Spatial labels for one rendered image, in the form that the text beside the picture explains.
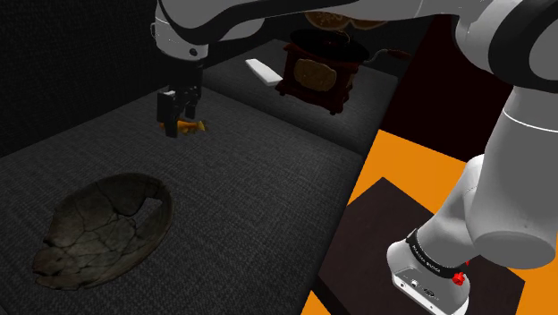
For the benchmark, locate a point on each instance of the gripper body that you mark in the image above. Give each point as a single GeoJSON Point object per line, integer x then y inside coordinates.
{"type": "Point", "coordinates": [186, 75]}

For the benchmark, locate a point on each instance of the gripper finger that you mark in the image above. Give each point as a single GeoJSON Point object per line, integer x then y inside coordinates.
{"type": "Point", "coordinates": [168, 114]}
{"type": "Point", "coordinates": [191, 104]}

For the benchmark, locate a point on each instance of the small orange yellow object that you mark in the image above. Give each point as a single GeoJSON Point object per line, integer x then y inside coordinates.
{"type": "Point", "coordinates": [191, 126]}

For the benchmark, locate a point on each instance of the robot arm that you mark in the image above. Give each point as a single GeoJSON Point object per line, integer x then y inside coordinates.
{"type": "Point", "coordinates": [514, 196]}

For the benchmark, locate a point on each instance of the white flat rectangular bar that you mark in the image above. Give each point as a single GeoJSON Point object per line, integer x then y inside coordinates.
{"type": "Point", "coordinates": [264, 71]}

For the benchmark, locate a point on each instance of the dark grey fabric sofa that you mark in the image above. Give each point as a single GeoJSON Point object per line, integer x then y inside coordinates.
{"type": "Point", "coordinates": [244, 192]}

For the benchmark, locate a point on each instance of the broken dark cracked bowl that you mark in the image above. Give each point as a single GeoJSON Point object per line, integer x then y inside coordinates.
{"type": "Point", "coordinates": [100, 235]}

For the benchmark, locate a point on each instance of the dark robot stand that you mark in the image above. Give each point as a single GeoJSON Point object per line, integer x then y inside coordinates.
{"type": "Point", "coordinates": [370, 218]}

